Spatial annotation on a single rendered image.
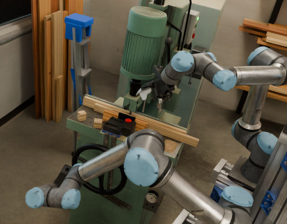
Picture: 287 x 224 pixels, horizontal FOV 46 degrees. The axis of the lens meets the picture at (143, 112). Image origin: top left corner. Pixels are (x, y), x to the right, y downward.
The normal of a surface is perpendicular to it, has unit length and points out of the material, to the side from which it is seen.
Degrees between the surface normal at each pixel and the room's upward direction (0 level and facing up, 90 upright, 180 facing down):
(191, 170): 0
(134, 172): 86
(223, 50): 90
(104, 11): 90
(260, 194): 90
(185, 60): 35
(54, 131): 0
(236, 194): 7
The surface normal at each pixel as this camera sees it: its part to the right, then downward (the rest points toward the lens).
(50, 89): 0.94, 0.27
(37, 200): -0.22, -0.05
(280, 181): -0.53, 0.35
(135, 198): -0.34, 0.43
